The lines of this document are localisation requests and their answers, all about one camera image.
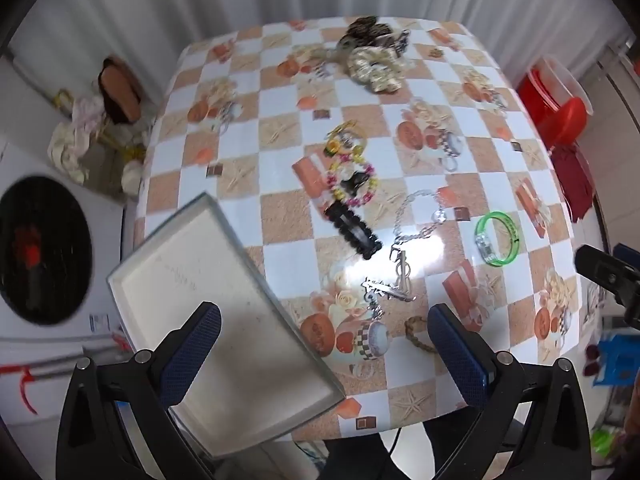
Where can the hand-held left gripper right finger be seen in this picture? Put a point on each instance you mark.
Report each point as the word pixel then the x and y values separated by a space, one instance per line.
pixel 457 355

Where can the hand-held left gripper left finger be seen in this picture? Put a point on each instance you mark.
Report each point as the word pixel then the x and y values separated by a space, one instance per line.
pixel 195 355

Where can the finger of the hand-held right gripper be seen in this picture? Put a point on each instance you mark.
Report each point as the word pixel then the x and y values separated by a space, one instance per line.
pixel 602 270

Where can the grey shallow cardboard box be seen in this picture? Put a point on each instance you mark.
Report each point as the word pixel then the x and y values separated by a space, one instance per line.
pixel 210 320

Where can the silver hair clip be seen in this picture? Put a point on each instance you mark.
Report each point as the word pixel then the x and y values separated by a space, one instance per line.
pixel 395 290

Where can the green translucent bangle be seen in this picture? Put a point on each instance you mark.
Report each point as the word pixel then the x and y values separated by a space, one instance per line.
pixel 512 240

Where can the black beaded hair clip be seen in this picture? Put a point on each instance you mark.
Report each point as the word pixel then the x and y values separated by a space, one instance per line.
pixel 352 230

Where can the blue plastic stool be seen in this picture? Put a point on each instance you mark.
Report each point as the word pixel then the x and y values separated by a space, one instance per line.
pixel 620 355

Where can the dark red cloth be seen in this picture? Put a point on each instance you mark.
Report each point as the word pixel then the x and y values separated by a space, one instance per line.
pixel 575 180

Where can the white washing machine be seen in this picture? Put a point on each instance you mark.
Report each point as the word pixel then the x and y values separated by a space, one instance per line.
pixel 100 220

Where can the red plastic bucket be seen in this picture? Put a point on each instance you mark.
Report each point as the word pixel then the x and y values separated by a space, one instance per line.
pixel 555 105

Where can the white plastic container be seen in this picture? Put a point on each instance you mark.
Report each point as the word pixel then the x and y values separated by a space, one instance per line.
pixel 133 177

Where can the small black claw clip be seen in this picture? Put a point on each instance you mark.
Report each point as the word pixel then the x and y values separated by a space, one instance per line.
pixel 357 182

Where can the checkered printed tablecloth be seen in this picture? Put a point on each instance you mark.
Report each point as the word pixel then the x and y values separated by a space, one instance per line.
pixel 280 125

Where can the pile of pale clothes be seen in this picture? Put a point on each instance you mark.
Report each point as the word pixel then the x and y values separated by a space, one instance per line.
pixel 75 135

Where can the gold patterned scrunchie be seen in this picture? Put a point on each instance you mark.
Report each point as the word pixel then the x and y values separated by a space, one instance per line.
pixel 375 67

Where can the dark patterned scrunchie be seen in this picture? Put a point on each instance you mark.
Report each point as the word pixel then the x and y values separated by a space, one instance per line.
pixel 365 35

